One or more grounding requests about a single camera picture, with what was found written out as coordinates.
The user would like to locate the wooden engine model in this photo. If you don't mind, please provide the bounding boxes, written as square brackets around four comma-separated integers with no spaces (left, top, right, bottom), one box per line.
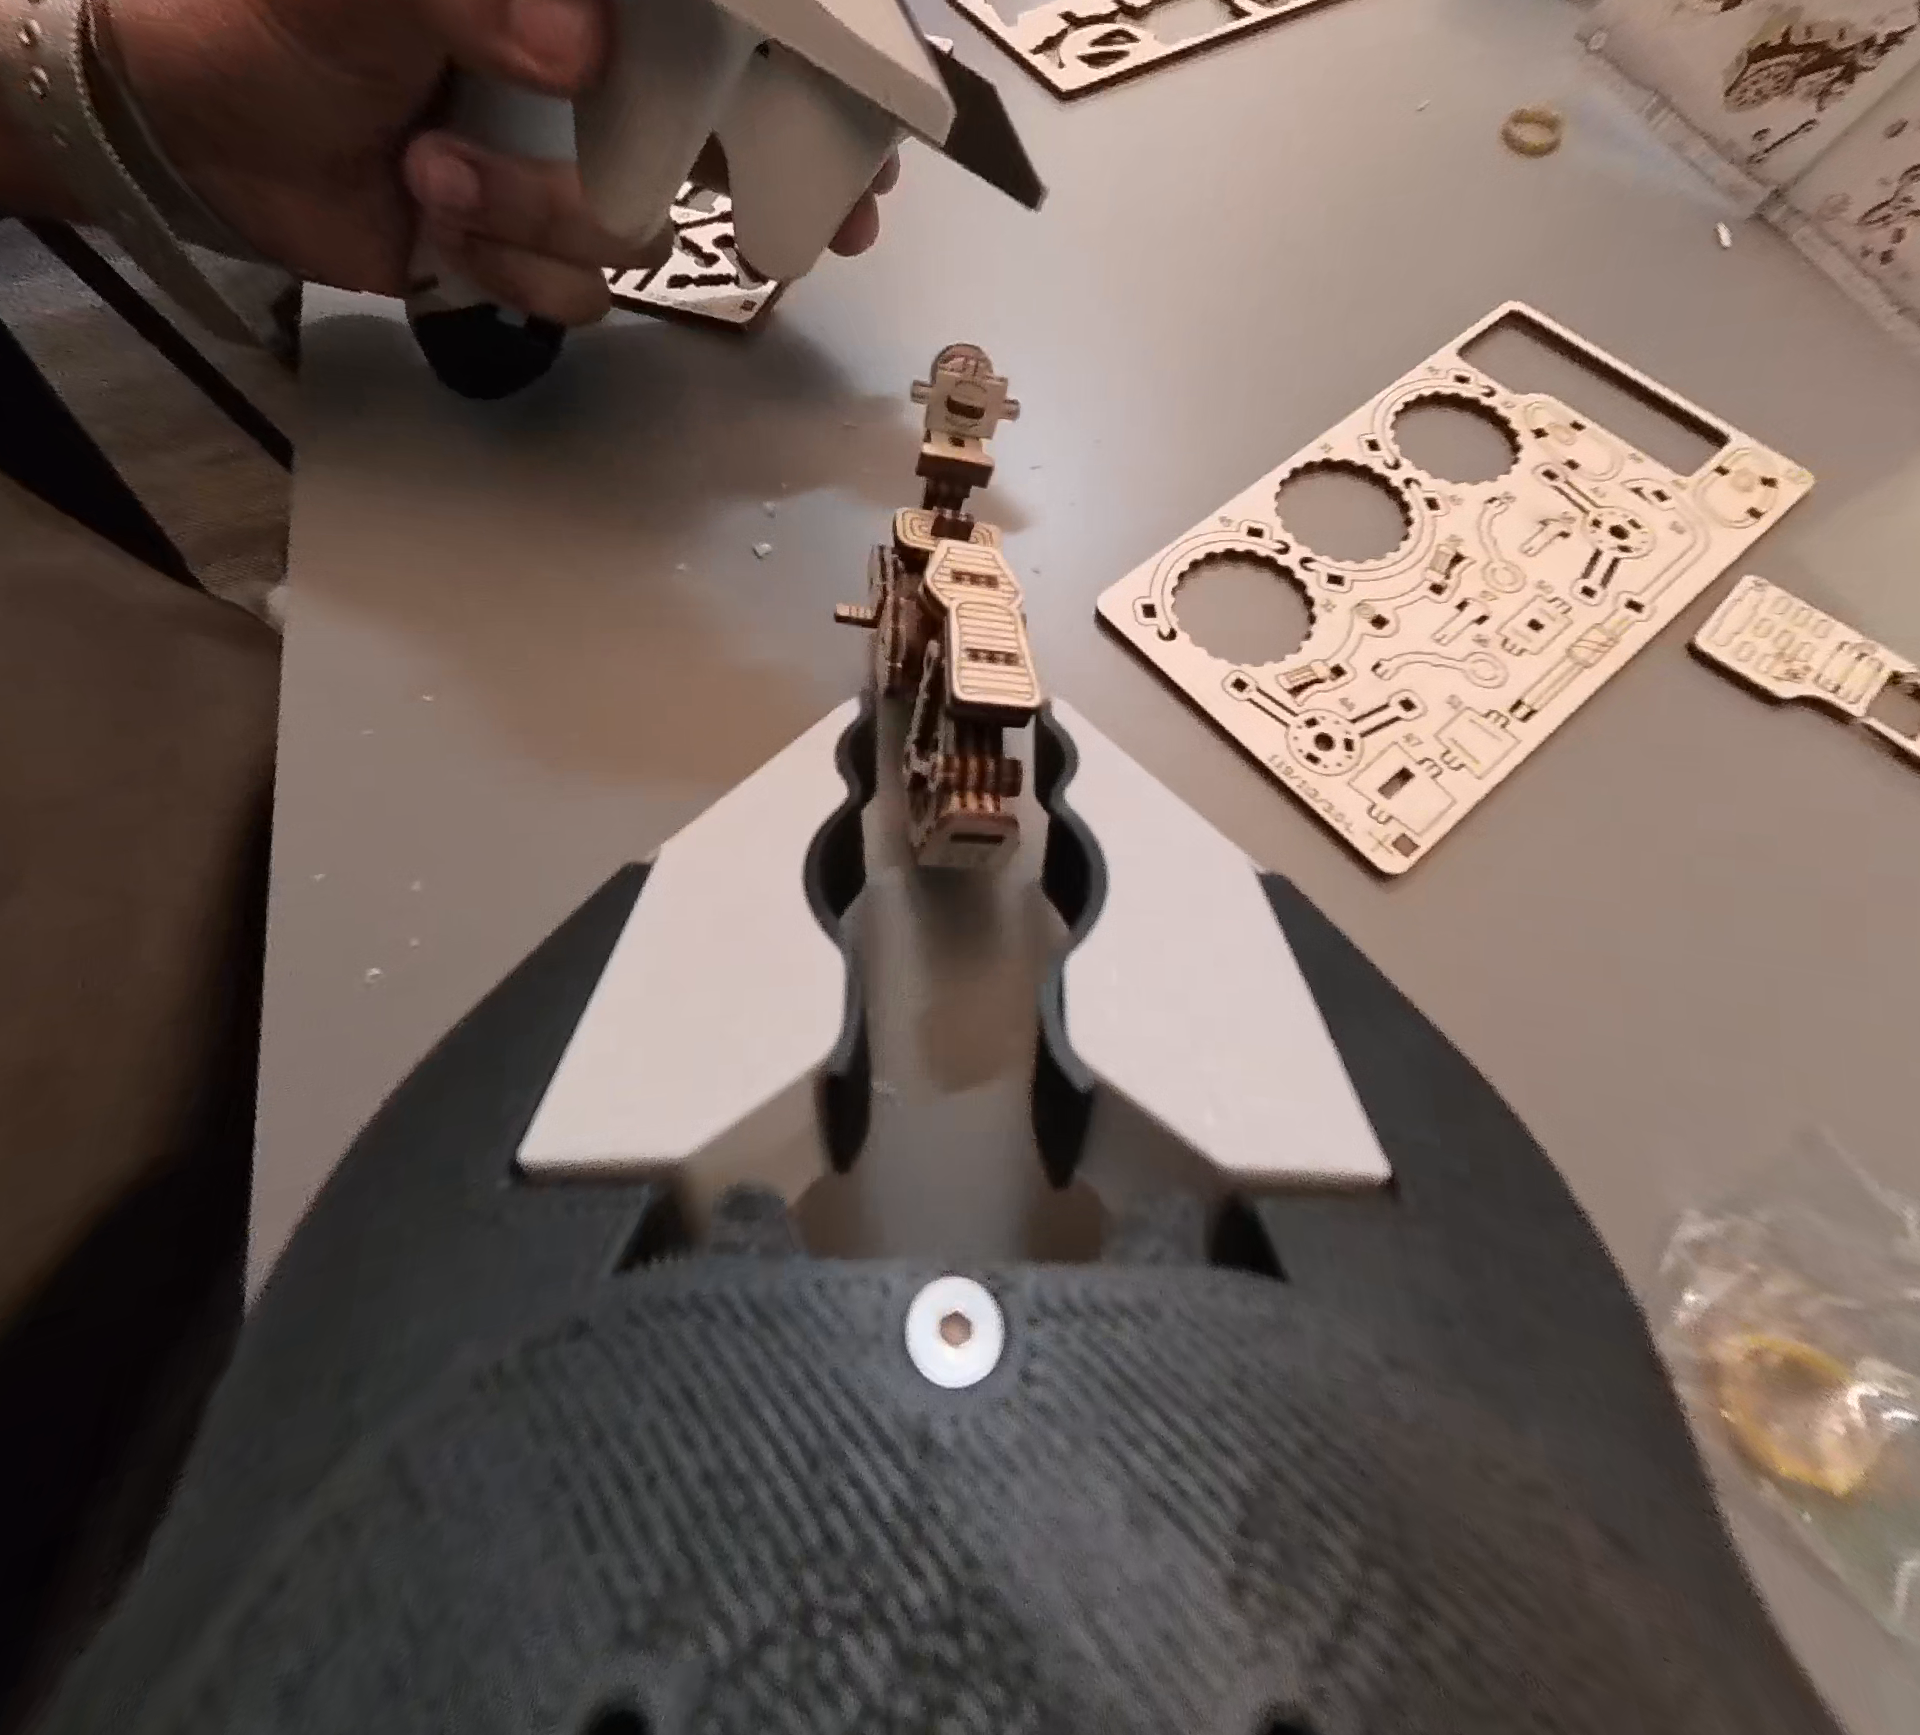
[839,344,1048,871]

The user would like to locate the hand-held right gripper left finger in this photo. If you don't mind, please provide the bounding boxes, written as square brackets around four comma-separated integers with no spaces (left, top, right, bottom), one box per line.
[516,697,878,1235]

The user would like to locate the clear plastic bag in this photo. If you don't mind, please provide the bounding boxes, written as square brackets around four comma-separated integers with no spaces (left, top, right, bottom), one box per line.
[1656,1136,1920,1669]

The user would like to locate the wooden sheet with gear cutouts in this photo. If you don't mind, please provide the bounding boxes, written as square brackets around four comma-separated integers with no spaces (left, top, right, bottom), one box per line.
[600,182,784,334]

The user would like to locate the yellow rubber band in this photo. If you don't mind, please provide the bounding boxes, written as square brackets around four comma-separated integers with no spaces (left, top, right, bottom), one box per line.
[1715,1330,1863,1497]

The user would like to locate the person's left hand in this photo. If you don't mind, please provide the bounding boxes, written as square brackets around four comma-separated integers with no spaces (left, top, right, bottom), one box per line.
[105,0,904,319]

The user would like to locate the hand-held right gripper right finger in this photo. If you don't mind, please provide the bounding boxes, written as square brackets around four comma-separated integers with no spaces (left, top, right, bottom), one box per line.
[1027,712,1396,1235]

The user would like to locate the silver wristwatch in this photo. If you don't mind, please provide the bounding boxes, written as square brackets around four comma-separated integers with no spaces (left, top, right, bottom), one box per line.
[0,0,287,344]

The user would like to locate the wooden sheet with round holes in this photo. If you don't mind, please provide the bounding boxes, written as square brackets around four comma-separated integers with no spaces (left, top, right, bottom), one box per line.
[1095,302,1817,876]

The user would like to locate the grey desk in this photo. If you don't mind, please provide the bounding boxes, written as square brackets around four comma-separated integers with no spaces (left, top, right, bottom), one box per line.
[241,0,1920,1735]

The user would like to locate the small wooden parts sheet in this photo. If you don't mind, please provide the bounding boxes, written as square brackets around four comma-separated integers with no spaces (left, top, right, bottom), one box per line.
[1692,574,1920,766]

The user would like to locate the folded paper instruction sheet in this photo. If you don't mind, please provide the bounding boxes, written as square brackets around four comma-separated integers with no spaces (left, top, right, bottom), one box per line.
[1581,0,1920,285]

